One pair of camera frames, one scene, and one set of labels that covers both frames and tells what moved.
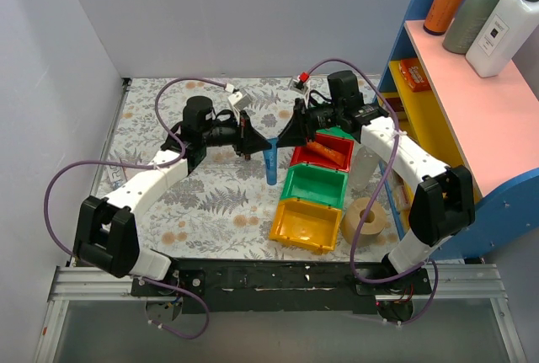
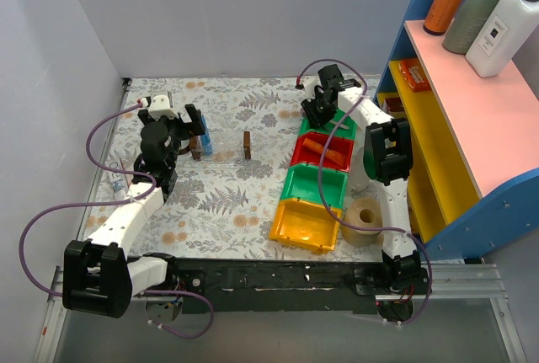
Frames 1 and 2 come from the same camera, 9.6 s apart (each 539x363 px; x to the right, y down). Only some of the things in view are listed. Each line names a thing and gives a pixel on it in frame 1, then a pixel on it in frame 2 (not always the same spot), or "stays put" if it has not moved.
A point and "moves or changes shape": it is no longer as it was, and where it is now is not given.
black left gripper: x=243 y=134 to x=179 y=125
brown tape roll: x=373 y=226 stays put
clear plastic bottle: x=363 y=165 stays put
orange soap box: x=413 y=72 stays put
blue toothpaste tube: x=270 y=160 moves or changes shape
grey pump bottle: x=469 y=18 stays put
